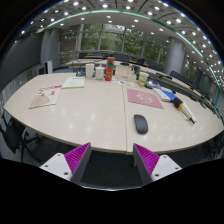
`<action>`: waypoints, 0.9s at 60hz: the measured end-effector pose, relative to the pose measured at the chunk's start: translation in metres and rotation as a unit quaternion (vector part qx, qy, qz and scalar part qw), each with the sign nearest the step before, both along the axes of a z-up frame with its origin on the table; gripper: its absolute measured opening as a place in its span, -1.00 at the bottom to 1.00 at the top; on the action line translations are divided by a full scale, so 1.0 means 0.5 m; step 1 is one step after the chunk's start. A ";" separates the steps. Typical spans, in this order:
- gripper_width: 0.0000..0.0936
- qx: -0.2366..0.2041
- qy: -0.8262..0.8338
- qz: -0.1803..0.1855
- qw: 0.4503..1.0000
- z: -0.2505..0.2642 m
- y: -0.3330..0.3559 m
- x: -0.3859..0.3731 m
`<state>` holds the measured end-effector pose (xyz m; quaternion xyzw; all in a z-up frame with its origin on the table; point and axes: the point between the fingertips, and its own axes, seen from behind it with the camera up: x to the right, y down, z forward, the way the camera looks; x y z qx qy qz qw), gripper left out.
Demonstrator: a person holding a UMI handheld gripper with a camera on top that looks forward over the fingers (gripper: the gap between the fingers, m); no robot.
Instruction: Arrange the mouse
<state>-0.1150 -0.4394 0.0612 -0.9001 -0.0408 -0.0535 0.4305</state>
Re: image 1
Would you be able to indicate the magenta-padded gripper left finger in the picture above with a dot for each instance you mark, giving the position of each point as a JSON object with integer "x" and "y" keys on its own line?
{"x": 77, "y": 156}

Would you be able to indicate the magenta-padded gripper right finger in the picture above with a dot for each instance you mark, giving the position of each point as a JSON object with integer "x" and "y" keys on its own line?
{"x": 147, "y": 159}

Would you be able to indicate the black computer mouse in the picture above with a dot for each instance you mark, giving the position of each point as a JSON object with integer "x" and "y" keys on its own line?
{"x": 141, "y": 124}

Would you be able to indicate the pink mouse pad white print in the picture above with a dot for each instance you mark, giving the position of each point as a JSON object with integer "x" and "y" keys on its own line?
{"x": 144, "y": 98}

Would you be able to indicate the blue and white book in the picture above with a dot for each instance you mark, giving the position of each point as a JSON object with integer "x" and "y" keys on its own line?
{"x": 164, "y": 94}

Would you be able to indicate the red and white booklet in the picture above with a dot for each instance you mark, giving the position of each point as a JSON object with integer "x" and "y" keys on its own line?
{"x": 45, "y": 96}

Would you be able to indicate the paper cup green print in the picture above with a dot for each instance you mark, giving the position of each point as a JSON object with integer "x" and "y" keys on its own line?
{"x": 143, "y": 79}

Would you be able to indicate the white mug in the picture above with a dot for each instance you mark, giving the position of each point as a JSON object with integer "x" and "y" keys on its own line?
{"x": 99, "y": 73}
{"x": 89, "y": 71}

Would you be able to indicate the white cardboard box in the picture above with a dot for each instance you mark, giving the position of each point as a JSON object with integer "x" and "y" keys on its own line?
{"x": 124, "y": 73}

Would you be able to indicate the red drink bottle green band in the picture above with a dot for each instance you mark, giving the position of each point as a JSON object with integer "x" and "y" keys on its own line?
{"x": 109, "y": 70}

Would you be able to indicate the black office chairs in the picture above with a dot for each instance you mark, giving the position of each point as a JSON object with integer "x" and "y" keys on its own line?
{"x": 153, "y": 65}

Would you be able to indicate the ceiling lights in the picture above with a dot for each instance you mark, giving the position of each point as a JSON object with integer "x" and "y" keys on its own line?
{"x": 133, "y": 13}

